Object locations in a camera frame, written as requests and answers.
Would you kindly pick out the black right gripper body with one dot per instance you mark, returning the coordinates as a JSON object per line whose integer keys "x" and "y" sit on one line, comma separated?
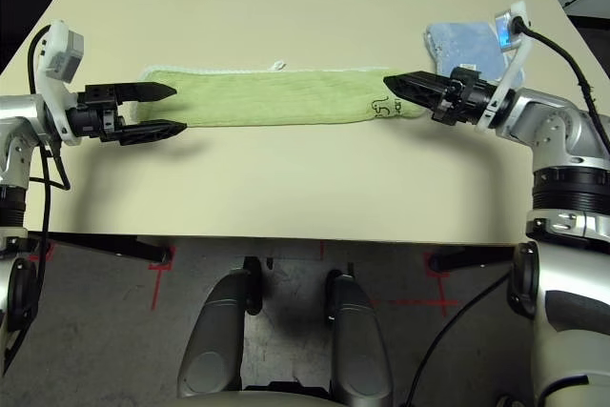
{"x": 469, "y": 99}

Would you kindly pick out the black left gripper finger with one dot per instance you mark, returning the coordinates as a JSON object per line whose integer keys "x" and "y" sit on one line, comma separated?
{"x": 150, "y": 131}
{"x": 143, "y": 92}

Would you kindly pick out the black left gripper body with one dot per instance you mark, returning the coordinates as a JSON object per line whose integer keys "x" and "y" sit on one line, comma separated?
{"x": 95, "y": 118}

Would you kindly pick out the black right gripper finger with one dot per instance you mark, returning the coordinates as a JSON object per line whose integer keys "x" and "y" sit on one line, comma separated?
{"x": 419, "y": 98}
{"x": 419, "y": 81}

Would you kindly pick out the green towel with white trim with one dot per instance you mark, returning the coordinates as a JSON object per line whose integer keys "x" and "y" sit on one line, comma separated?
{"x": 262, "y": 97}

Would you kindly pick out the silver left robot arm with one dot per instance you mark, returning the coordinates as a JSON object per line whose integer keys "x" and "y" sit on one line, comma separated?
{"x": 19, "y": 111}

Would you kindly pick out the folded blue towel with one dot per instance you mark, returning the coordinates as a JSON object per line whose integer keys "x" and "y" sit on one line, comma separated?
{"x": 457, "y": 42}

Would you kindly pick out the black foam floor mat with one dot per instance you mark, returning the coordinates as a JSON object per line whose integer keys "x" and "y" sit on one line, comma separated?
{"x": 19, "y": 6}
{"x": 598, "y": 40}

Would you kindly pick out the red floor tape mark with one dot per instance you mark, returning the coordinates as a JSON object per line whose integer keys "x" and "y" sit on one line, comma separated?
{"x": 35, "y": 257}

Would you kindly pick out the grey right robot leg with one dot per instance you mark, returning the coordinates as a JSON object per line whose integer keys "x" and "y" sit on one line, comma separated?
{"x": 355, "y": 340}

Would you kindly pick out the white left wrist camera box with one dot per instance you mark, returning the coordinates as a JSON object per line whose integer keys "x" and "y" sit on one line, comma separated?
{"x": 64, "y": 56}

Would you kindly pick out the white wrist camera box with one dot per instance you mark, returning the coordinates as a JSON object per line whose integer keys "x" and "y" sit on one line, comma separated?
{"x": 505, "y": 30}
{"x": 64, "y": 56}

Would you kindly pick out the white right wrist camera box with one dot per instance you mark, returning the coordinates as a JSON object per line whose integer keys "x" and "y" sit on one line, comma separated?
{"x": 505, "y": 30}

